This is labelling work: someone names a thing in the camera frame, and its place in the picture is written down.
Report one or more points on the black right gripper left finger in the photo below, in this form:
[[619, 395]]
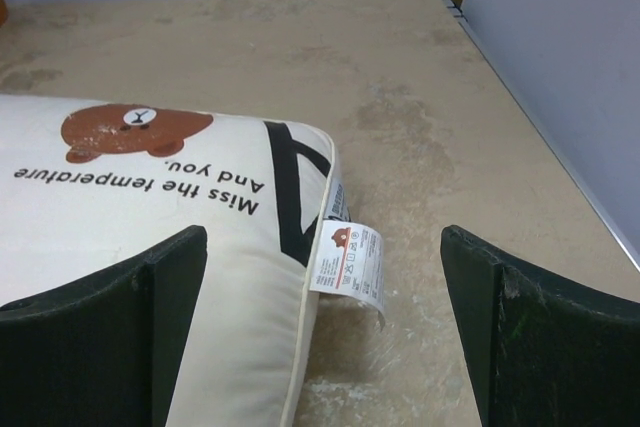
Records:
[[105, 349]]

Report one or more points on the white pillow insert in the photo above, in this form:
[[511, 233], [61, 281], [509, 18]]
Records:
[[87, 184]]

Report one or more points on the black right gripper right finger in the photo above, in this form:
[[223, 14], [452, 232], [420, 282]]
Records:
[[540, 349]]

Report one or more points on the wooden shelf rack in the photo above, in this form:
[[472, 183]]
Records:
[[4, 12]]

